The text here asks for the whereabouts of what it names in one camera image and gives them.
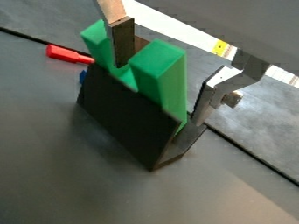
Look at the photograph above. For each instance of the green U-shaped block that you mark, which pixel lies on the green U-shaped block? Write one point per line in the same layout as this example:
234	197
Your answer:
155	72

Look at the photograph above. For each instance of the red peg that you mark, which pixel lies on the red peg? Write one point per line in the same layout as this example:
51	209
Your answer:
67	55

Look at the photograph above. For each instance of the black fixture bracket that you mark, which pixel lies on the black fixture bracket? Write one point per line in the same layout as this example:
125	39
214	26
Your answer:
135	120

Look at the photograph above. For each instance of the blue peg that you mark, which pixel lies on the blue peg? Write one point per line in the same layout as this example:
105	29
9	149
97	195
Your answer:
81	76

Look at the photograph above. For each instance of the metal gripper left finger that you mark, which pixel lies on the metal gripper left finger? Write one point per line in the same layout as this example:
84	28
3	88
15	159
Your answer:
120	29

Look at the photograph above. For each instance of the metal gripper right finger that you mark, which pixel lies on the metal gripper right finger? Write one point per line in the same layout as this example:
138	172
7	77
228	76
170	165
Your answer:
219	89

